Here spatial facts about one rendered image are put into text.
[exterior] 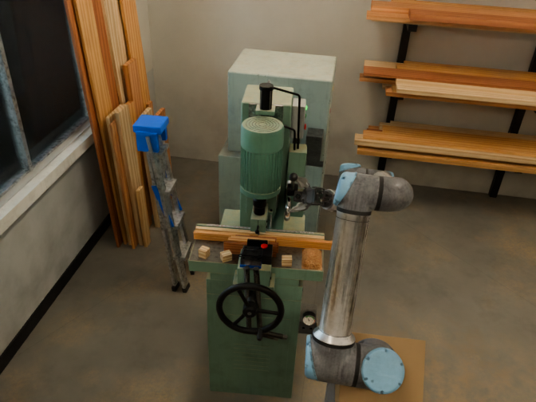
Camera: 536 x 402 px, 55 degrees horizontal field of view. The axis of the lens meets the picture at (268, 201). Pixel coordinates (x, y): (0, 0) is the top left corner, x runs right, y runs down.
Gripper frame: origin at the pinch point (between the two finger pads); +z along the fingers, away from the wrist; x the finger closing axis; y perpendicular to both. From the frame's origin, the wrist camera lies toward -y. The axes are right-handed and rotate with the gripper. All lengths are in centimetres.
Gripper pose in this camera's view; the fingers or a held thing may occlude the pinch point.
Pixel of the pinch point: (287, 192)
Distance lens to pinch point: 210.1
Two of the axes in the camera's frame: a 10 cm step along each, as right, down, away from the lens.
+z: -7.8, -1.4, -6.0
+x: -0.8, 9.9, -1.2
